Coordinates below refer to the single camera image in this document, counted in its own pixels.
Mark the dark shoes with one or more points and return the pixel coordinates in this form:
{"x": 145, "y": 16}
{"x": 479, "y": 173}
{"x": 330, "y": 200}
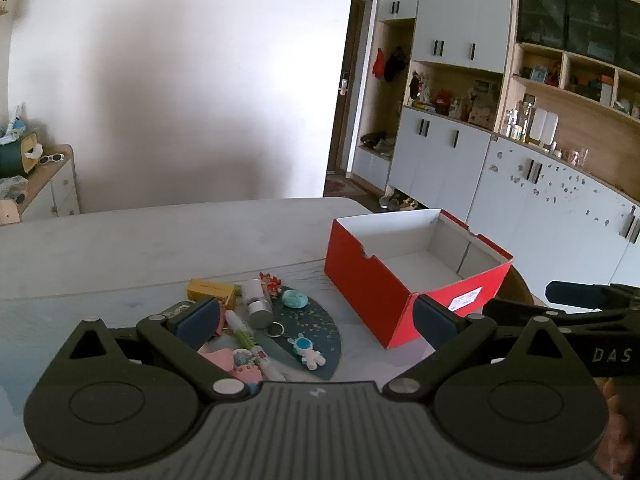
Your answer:
{"x": 375, "y": 141}

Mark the white wooden sideboard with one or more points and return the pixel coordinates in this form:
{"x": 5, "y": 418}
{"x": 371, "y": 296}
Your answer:
{"x": 55, "y": 185}

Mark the row of glass bottles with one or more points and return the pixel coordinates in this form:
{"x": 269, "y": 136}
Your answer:
{"x": 525, "y": 120}

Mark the red hat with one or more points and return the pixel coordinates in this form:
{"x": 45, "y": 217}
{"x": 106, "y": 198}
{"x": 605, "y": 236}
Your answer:
{"x": 379, "y": 65}

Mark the red cardboard box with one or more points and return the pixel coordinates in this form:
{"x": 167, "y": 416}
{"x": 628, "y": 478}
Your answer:
{"x": 365, "y": 285}

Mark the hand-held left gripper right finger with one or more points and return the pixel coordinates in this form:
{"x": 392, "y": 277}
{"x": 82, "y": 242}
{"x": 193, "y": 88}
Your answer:
{"x": 435, "y": 322}

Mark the patterned doormat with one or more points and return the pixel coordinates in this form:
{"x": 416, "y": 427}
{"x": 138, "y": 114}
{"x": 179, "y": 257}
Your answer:
{"x": 340, "y": 187}

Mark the teal tissue box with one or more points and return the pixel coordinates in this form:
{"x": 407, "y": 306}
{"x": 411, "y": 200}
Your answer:
{"x": 12, "y": 157}

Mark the green white tube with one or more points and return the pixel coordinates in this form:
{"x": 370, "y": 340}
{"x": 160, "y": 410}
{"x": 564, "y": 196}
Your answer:
{"x": 241, "y": 334}

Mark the person's right hand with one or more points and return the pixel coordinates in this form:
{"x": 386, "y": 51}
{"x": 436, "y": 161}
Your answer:
{"x": 622, "y": 425}

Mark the clear plastic bag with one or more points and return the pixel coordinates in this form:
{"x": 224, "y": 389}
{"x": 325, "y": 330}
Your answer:
{"x": 12, "y": 187}

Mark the yellow box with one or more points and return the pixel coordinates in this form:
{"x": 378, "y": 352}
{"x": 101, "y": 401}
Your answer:
{"x": 210, "y": 291}

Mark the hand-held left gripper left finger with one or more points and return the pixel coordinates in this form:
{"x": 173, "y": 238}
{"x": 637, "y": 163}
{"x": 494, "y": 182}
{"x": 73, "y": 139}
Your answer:
{"x": 197, "y": 317}

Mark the white sunglasses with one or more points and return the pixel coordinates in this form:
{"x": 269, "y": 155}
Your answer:
{"x": 51, "y": 158}

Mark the crumpled plastic bag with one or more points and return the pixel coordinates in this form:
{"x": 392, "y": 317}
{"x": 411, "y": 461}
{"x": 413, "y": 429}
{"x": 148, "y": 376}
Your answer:
{"x": 12, "y": 125}

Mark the dark blue speckled placemat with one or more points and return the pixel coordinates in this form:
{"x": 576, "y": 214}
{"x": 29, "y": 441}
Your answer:
{"x": 300, "y": 320}

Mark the teal round toy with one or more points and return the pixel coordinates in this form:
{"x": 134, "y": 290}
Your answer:
{"x": 296, "y": 299}

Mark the row of shelf figurines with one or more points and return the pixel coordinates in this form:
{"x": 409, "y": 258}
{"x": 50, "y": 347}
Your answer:
{"x": 442, "y": 100}

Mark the beige sandal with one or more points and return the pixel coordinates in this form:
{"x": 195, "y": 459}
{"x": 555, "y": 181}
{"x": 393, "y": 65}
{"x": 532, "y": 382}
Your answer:
{"x": 409, "y": 204}

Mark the white wall cabinet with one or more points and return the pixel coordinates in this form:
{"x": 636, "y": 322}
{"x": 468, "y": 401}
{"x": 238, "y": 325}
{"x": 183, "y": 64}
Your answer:
{"x": 450, "y": 160}

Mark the white bottle silver cap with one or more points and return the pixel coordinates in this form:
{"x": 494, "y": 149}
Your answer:
{"x": 259, "y": 310}

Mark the brown door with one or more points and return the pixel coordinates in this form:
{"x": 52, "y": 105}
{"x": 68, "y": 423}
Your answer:
{"x": 345, "y": 125}

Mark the grey slipper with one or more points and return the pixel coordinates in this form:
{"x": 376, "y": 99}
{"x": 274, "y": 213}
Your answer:
{"x": 389, "y": 202}

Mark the pink round disc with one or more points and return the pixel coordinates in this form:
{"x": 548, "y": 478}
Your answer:
{"x": 217, "y": 358}

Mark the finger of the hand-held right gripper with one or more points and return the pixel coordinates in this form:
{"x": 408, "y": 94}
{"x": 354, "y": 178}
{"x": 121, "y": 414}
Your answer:
{"x": 575, "y": 294}
{"x": 510, "y": 312}

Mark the beige wooden object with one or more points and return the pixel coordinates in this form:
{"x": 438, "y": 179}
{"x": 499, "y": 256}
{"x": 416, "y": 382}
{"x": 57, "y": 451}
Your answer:
{"x": 9, "y": 212}

